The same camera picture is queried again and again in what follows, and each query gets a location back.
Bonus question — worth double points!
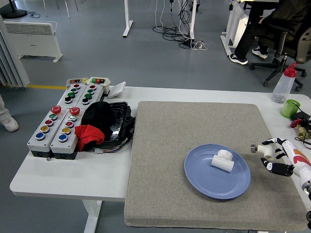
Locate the white panel heater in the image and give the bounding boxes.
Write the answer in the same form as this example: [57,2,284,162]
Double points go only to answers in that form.
[4,19,63,63]

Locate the black plastic tray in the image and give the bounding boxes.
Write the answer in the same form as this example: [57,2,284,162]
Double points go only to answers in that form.
[102,101,136,146]

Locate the black floor cable bundle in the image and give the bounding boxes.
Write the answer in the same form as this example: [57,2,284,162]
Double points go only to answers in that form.
[152,0,196,49]

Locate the large white pipe tee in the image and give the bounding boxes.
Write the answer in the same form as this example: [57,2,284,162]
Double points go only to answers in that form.
[210,150,234,174]

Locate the white desk with side panel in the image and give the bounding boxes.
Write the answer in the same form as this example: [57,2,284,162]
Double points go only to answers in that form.
[220,0,252,57]

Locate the white table leg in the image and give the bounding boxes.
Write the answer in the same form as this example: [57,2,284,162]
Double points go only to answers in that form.
[82,200,103,233]

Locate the black office chair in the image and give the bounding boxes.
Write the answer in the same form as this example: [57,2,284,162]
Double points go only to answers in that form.
[249,23,311,92]

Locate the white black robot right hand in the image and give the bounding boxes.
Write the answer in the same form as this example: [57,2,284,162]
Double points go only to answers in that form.
[260,137,311,187]

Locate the green plastic cup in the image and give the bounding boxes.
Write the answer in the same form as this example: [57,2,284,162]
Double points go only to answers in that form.
[280,99,301,119]

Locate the grey-brown mat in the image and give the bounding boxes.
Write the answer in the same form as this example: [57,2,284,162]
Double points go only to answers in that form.
[123,100,309,232]

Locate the white power strip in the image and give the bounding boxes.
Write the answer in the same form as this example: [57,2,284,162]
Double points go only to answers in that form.
[193,40,209,51]

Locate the white connector with wires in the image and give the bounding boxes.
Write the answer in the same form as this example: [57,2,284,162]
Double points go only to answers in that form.
[93,138,133,155]

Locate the seated person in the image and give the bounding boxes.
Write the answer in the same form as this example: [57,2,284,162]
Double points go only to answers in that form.
[229,0,311,66]

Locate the red cloth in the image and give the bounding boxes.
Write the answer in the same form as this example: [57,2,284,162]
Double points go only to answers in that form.
[74,124,105,151]

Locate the black power adapter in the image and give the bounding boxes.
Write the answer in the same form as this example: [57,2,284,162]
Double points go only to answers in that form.
[290,111,311,123]

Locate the black fan base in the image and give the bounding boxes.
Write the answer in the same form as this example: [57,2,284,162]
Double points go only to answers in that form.
[0,0,28,19]

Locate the white table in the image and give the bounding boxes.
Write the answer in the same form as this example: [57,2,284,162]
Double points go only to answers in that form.
[9,86,311,212]

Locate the metal chair legs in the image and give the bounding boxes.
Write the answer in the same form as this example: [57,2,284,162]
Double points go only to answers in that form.
[43,0,79,19]

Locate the white wall switch panel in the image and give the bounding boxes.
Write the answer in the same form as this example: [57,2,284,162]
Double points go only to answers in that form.
[106,82,126,100]

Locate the clear squeeze bottle red cap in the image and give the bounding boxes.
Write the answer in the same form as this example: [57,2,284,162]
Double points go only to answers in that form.
[271,62,297,104]

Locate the black fabric bag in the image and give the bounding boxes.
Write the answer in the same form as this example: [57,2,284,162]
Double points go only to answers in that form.
[81,101,115,136]

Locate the beige red-green switch box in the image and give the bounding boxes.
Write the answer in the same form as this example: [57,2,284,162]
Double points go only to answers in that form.
[86,76,111,97]

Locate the grey four-button control box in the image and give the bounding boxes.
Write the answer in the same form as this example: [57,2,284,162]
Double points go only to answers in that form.
[74,84,104,109]
[57,83,85,109]

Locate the standing person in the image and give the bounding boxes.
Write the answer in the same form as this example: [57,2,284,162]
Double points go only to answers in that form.
[0,94,19,133]

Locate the grey five-button control box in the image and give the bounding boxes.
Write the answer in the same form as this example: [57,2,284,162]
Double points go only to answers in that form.
[26,106,69,158]
[50,106,82,160]

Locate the white pipe tee metal nut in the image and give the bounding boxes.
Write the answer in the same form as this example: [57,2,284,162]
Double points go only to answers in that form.
[250,144,276,160]

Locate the white desk frame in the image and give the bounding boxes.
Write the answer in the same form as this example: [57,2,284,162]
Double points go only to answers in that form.
[122,0,197,41]

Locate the white ribbed partition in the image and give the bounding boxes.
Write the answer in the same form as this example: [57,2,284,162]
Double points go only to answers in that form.
[0,14,31,88]

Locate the blue plate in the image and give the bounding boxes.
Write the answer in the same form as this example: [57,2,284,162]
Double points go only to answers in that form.
[184,143,251,200]

